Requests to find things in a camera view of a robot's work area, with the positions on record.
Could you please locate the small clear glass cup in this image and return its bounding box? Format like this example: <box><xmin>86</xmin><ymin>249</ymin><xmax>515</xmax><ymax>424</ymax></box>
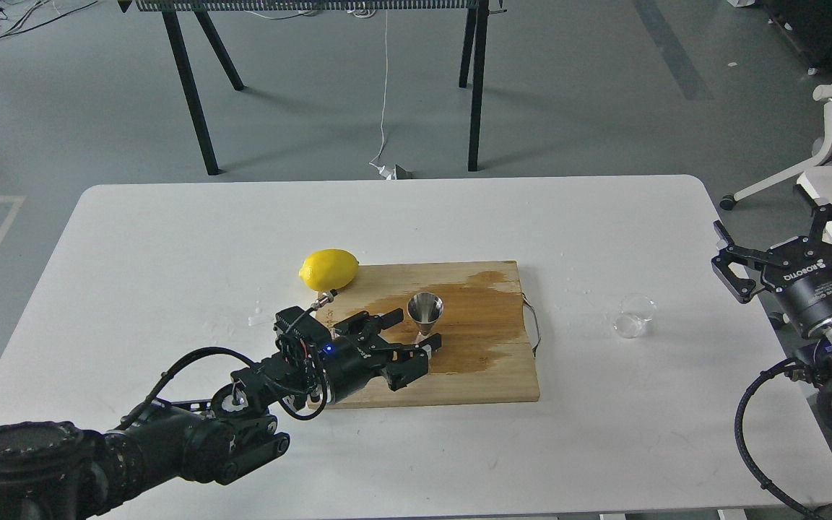
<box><xmin>612</xmin><ymin>293</ymin><xmax>658</xmax><ymax>339</ymax></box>

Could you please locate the black metal frame table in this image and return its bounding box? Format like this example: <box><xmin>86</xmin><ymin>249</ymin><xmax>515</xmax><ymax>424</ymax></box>
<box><xmin>111</xmin><ymin>1</ymin><xmax>506</xmax><ymax>180</ymax></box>

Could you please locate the yellow lemon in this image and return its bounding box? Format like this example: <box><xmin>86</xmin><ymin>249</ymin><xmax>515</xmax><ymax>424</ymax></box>
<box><xmin>298</xmin><ymin>249</ymin><xmax>359</xmax><ymax>293</ymax></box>

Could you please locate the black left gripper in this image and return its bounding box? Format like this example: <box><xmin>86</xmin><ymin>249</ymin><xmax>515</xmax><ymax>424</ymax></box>
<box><xmin>323</xmin><ymin>308</ymin><xmax>443</xmax><ymax>405</ymax></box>

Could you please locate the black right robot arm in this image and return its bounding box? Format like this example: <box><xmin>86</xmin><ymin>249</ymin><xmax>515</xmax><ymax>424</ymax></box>
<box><xmin>711</xmin><ymin>198</ymin><xmax>832</xmax><ymax>519</ymax></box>

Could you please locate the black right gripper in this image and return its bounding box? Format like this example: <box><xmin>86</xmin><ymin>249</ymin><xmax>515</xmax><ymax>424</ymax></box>
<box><xmin>711</xmin><ymin>184</ymin><xmax>832</xmax><ymax>339</ymax></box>

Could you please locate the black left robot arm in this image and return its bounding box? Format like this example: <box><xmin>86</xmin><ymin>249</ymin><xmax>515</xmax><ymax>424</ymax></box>
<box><xmin>0</xmin><ymin>290</ymin><xmax>442</xmax><ymax>519</ymax></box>

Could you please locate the white hanging cable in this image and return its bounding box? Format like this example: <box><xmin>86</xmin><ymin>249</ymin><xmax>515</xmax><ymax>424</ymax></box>
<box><xmin>368</xmin><ymin>9</ymin><xmax>412</xmax><ymax>180</ymax></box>

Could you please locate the wooden cutting board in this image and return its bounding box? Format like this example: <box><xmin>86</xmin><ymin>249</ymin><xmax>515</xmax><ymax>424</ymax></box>
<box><xmin>315</xmin><ymin>260</ymin><xmax>540</xmax><ymax>409</ymax></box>

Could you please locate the steel double jigger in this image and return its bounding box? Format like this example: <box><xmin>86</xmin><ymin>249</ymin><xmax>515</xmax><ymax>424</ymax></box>
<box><xmin>407</xmin><ymin>292</ymin><xmax>443</xmax><ymax>345</ymax></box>

